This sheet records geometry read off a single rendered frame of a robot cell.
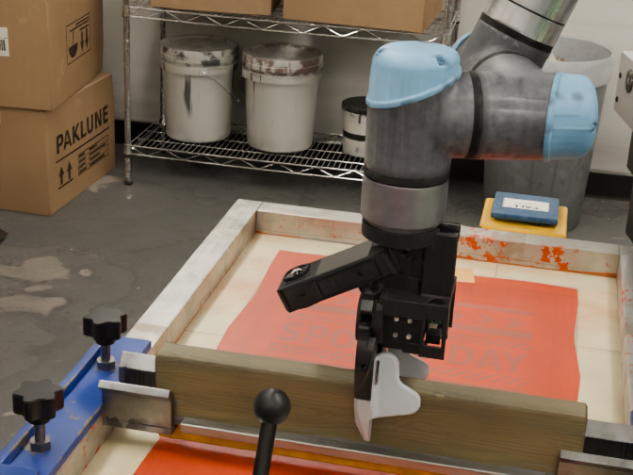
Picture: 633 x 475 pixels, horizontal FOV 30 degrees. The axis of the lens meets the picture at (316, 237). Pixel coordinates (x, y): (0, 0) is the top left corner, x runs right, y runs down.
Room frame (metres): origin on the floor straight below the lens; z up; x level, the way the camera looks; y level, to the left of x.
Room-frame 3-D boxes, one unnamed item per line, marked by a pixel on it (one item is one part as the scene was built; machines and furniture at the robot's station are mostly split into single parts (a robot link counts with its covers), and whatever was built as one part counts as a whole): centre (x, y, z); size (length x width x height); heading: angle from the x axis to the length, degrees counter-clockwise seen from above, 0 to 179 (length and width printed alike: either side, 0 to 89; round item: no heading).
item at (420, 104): (0.97, -0.08, 1.32); 0.09 x 0.08 x 0.11; 96
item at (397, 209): (0.98, -0.08, 1.24); 0.08 x 0.08 x 0.05
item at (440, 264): (0.97, -0.08, 1.16); 0.09 x 0.08 x 0.12; 79
